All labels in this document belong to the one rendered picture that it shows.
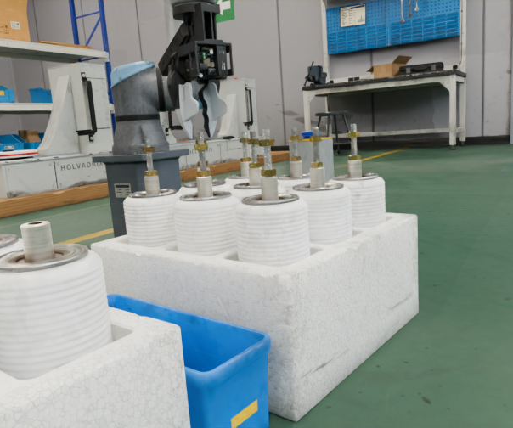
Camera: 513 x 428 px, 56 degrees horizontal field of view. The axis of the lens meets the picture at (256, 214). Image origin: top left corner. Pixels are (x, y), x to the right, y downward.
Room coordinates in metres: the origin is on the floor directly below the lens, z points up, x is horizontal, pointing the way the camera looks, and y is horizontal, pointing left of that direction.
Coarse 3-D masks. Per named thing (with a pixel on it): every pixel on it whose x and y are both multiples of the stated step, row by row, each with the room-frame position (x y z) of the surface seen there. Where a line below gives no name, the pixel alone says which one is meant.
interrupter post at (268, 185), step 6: (264, 180) 0.62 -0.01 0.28; (270, 180) 0.62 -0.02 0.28; (276, 180) 0.62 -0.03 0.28; (264, 186) 0.62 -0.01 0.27; (270, 186) 0.62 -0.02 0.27; (276, 186) 0.62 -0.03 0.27; (264, 192) 0.62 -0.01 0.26; (270, 192) 0.62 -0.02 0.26; (276, 192) 0.62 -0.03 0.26; (264, 198) 0.62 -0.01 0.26; (270, 198) 0.62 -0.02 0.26; (276, 198) 0.62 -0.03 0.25
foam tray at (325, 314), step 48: (384, 240) 0.71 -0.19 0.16; (144, 288) 0.68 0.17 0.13; (192, 288) 0.62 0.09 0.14; (240, 288) 0.56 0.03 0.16; (288, 288) 0.52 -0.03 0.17; (336, 288) 0.60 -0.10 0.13; (384, 288) 0.71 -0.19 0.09; (288, 336) 0.52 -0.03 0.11; (336, 336) 0.60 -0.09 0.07; (384, 336) 0.71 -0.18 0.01; (288, 384) 0.52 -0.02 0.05; (336, 384) 0.59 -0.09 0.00
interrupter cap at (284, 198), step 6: (246, 198) 0.64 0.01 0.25; (252, 198) 0.64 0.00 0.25; (258, 198) 0.64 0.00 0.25; (282, 198) 0.63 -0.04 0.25; (288, 198) 0.61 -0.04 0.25; (294, 198) 0.60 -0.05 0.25; (246, 204) 0.60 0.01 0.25; (252, 204) 0.60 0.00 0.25; (258, 204) 0.59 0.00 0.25; (264, 204) 0.59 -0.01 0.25; (270, 204) 0.59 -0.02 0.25; (276, 204) 0.59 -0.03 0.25
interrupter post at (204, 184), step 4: (196, 180) 0.70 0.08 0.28; (200, 180) 0.69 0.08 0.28; (204, 180) 0.69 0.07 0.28; (208, 180) 0.69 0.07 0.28; (200, 184) 0.69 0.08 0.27; (204, 184) 0.69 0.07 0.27; (208, 184) 0.69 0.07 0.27; (200, 188) 0.69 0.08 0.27; (204, 188) 0.69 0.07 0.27; (208, 188) 0.69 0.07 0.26; (200, 192) 0.69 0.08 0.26; (204, 192) 0.69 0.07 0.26; (208, 192) 0.69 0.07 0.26; (212, 192) 0.70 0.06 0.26; (200, 196) 0.69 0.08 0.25; (204, 196) 0.69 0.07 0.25; (208, 196) 0.69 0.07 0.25
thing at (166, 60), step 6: (180, 30) 0.86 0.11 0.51; (174, 36) 0.87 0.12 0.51; (180, 36) 0.86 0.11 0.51; (186, 36) 0.85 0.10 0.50; (174, 42) 0.87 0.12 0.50; (180, 42) 0.86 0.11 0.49; (168, 48) 0.89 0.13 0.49; (168, 54) 0.89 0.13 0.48; (162, 60) 0.91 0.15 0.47; (168, 60) 0.89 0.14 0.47; (162, 66) 0.91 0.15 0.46; (162, 72) 0.91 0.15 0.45
